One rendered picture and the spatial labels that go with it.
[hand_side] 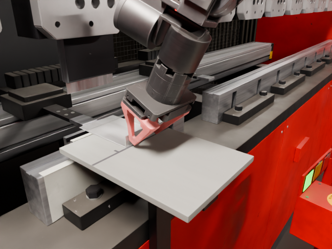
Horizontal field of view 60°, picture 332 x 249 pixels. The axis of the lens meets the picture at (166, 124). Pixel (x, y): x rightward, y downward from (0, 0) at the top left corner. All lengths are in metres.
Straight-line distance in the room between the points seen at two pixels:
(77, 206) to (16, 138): 0.29
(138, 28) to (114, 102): 0.52
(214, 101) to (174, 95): 0.48
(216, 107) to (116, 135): 0.43
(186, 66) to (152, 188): 0.16
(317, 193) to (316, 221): 0.07
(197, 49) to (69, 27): 0.19
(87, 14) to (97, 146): 0.21
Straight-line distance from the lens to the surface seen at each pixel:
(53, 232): 0.54
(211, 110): 0.90
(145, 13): 0.39
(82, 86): 0.53
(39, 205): 0.54
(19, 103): 0.70
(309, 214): 0.82
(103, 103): 0.87
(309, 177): 0.81
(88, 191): 0.53
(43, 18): 0.43
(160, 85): 0.40
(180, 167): 0.43
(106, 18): 0.49
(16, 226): 0.57
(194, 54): 0.37
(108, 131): 0.54
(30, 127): 0.76
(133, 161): 0.44
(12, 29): 1.01
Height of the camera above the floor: 1.22
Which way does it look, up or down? 23 degrees down
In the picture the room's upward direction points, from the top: straight up
